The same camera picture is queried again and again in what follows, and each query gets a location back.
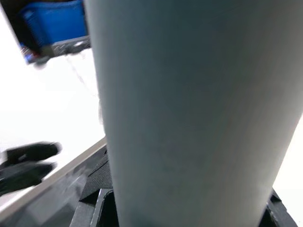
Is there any black set-top box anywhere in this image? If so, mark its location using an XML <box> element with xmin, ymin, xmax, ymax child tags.
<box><xmin>35</xmin><ymin>37</ymin><xmax>92</xmax><ymax>61</ymax></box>

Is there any blue plastic crate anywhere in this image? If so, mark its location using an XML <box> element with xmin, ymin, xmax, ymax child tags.
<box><xmin>18</xmin><ymin>0</ymin><xmax>89</xmax><ymax>47</ymax></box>

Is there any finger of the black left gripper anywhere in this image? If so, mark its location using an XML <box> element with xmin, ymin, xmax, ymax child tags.
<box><xmin>3</xmin><ymin>141</ymin><xmax>63</xmax><ymax>164</ymax></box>
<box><xmin>0</xmin><ymin>161</ymin><xmax>58</xmax><ymax>196</ymax></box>

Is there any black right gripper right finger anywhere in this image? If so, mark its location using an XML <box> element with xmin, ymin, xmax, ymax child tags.
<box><xmin>255</xmin><ymin>186</ymin><xmax>299</xmax><ymax>227</ymax></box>

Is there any black tablecloth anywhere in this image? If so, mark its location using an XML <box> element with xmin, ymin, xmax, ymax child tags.
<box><xmin>0</xmin><ymin>145</ymin><xmax>112</xmax><ymax>227</ymax></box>

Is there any white plastic table leg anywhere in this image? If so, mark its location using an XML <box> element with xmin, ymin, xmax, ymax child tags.
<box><xmin>82</xmin><ymin>0</ymin><xmax>303</xmax><ymax>227</ymax></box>

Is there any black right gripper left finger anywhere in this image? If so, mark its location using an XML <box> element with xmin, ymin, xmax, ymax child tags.
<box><xmin>70</xmin><ymin>146</ymin><xmax>120</xmax><ymax>227</ymax></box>

